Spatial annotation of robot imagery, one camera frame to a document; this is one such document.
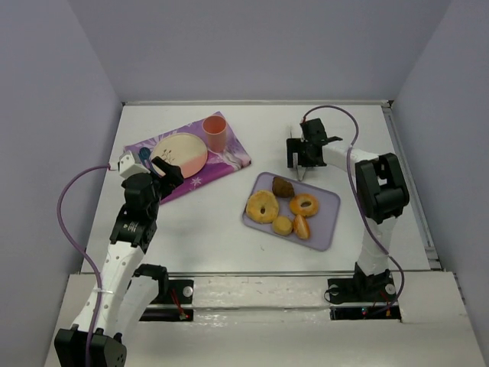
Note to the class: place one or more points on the metal serving tongs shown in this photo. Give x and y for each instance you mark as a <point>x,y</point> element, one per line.
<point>300,171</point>

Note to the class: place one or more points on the pale twisted ring bread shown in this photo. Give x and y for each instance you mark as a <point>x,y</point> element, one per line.
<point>262,207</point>

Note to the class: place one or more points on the cream and pink plate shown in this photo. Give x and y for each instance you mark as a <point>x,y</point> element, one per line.
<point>185,150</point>

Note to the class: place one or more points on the brown chocolate pastry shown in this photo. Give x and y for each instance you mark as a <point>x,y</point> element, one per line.
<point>282,188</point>

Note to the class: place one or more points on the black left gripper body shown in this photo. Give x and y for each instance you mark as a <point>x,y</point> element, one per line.
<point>164,172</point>

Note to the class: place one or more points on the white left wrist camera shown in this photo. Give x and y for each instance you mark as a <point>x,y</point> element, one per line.
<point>130,164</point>

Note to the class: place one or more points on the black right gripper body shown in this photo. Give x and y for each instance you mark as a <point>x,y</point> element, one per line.
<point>299,154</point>

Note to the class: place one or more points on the purple floral placemat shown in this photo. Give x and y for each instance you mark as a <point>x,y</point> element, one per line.
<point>218,165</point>

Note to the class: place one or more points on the pink plastic cup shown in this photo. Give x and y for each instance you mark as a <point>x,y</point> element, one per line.
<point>215,129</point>

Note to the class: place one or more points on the small round yellow muffin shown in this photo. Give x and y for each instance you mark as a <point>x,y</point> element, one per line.
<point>282,225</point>

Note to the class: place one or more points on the glossy orange bun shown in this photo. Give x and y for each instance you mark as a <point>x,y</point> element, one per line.
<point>301,227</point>

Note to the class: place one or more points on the blue spoon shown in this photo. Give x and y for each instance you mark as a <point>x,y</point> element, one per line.
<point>145,157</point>

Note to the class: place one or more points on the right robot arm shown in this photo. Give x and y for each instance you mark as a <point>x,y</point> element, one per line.
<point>380,192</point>

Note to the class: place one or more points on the sugared orange donut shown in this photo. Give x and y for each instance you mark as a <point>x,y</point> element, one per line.
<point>304,204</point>

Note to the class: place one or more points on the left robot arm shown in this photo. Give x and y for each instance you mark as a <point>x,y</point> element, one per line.
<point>125,285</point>

